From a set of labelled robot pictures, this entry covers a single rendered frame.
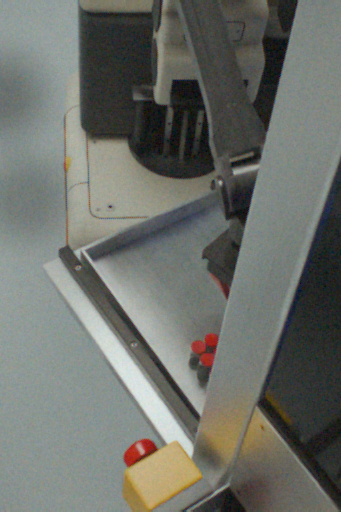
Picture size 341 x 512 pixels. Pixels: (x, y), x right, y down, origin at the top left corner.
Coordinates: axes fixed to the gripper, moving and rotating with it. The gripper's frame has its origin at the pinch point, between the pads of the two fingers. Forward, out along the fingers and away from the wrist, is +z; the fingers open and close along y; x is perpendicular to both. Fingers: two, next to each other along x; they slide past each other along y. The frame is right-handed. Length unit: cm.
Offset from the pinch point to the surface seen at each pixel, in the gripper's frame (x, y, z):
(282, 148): -25, 15, -57
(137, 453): -30.2, 8.7, -8.7
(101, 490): -6, -21, 92
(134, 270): -4.3, -15.9, 3.9
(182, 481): -29.8, 14.9, -10.3
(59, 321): 19, -63, 91
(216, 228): 11.1, -12.5, 4.0
